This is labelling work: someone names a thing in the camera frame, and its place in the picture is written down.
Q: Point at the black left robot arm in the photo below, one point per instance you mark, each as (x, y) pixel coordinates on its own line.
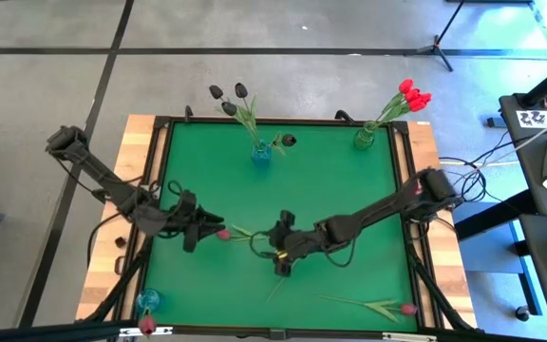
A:
(107, 178)

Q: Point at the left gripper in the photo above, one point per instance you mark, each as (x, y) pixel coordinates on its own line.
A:
(188, 221)

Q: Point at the blue glass vase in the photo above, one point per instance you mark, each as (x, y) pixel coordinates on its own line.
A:
(148, 300)
(260, 155)

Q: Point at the black tripod stand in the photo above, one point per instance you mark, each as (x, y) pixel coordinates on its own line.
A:
(437, 46)

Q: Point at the green glass vase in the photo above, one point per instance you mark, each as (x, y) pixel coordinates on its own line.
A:
(364, 138)

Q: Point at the black desk crossbar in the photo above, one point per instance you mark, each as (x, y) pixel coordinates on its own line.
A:
(492, 216)

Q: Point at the small black knob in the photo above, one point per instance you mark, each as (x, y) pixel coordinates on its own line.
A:
(120, 241)

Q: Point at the black caster wheel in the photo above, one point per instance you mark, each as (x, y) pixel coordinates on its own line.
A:
(522, 313)

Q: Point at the green table mat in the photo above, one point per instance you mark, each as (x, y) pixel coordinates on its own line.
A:
(302, 190)

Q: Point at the silver corner bracket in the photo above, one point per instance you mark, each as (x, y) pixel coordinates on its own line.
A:
(409, 337)
(159, 331)

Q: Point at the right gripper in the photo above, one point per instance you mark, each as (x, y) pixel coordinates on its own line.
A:
(290, 242)

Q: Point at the black rail bar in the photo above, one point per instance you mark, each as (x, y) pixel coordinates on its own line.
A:
(41, 333)

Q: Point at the black desk foot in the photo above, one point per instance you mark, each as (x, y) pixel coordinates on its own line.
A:
(494, 122)

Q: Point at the white printed label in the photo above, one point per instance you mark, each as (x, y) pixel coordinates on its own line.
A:
(539, 119)

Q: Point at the black metal bracket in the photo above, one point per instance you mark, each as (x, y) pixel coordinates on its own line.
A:
(119, 264)

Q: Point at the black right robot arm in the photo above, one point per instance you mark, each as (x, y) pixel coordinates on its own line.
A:
(373, 211)

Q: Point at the black support strut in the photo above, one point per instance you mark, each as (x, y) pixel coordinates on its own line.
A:
(120, 285)
(439, 294)

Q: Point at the black desk with label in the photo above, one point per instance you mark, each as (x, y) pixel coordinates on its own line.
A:
(530, 161)

